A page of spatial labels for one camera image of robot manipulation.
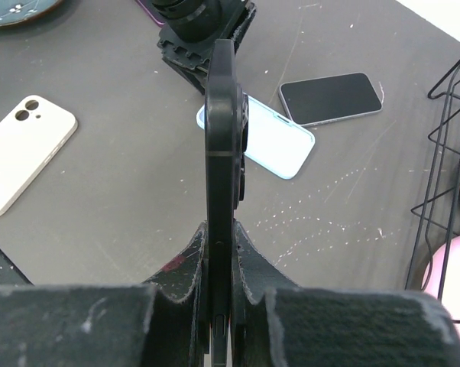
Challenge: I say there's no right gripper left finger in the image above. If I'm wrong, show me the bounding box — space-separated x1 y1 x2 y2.
0 225 207 366

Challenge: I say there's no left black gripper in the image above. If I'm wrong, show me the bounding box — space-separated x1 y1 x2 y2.
149 0 257 94

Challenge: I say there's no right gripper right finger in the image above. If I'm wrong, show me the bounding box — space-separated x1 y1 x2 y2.
232 223 460 366

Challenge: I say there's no purple edged black phone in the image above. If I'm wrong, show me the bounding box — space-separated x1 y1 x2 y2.
136 0 165 28

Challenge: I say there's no light blue phone case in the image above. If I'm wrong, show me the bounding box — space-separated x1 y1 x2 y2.
196 94 316 180

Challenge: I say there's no silver edged black phone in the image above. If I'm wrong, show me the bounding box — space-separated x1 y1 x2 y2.
279 72 384 127

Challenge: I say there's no cream white phone case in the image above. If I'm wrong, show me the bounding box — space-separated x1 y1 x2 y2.
0 95 78 216

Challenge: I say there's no pink plate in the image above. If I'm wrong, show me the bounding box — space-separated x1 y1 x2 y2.
425 236 460 321

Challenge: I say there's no teal ceramic plate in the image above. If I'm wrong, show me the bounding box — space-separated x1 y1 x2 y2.
0 0 63 28

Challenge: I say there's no black wire basket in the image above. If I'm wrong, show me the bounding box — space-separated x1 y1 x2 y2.
405 58 460 332

